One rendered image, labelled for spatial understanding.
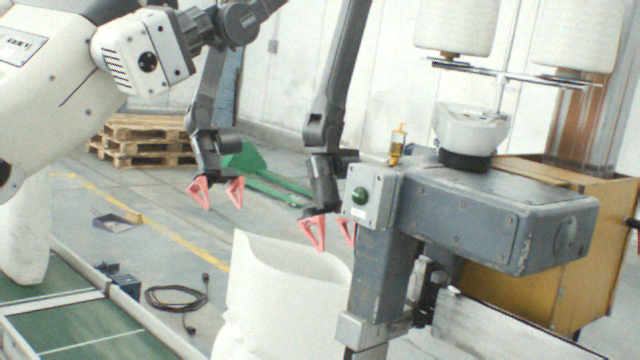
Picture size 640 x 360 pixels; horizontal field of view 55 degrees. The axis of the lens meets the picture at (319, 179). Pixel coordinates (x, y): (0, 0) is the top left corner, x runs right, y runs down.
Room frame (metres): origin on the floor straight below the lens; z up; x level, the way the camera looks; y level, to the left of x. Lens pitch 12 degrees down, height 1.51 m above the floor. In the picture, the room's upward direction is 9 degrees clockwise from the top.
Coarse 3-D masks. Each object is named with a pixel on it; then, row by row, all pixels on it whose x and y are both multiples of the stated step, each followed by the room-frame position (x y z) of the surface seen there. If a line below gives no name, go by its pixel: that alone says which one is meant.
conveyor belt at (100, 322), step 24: (48, 312) 2.15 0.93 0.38; (72, 312) 2.18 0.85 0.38; (96, 312) 2.20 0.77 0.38; (120, 312) 2.23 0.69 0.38; (24, 336) 1.95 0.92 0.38; (48, 336) 1.97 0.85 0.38; (72, 336) 2.00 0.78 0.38; (96, 336) 2.02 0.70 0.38; (120, 336) 2.05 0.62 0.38; (144, 336) 2.08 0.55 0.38
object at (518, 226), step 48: (432, 192) 0.92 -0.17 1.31; (480, 192) 0.88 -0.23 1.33; (528, 192) 0.92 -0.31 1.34; (576, 192) 0.98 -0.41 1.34; (384, 240) 0.97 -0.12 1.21; (432, 240) 0.91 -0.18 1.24; (480, 240) 0.86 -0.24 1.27; (528, 240) 0.82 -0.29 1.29; (576, 240) 0.93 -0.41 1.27; (384, 288) 0.96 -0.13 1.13; (432, 288) 1.13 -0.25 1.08
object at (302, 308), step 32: (256, 256) 1.44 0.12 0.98; (288, 256) 1.43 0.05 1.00; (320, 256) 1.41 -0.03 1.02; (256, 288) 1.27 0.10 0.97; (288, 288) 1.22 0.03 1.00; (320, 288) 1.21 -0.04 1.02; (224, 320) 1.41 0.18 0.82; (256, 320) 1.26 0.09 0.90; (288, 320) 1.22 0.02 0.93; (320, 320) 1.21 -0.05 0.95; (224, 352) 1.35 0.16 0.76; (256, 352) 1.25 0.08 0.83; (288, 352) 1.22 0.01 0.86; (320, 352) 1.21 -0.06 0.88
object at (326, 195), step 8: (328, 176) 1.28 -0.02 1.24; (312, 184) 1.28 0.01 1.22; (320, 184) 1.27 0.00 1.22; (328, 184) 1.27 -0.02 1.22; (336, 184) 1.29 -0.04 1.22; (312, 192) 1.28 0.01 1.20; (320, 192) 1.27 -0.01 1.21; (328, 192) 1.26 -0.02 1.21; (336, 192) 1.27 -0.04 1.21; (320, 200) 1.26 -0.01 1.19; (328, 200) 1.26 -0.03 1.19; (336, 200) 1.26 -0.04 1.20; (304, 208) 1.26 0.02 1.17; (312, 208) 1.25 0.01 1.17; (320, 208) 1.23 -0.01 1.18; (328, 208) 1.27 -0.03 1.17
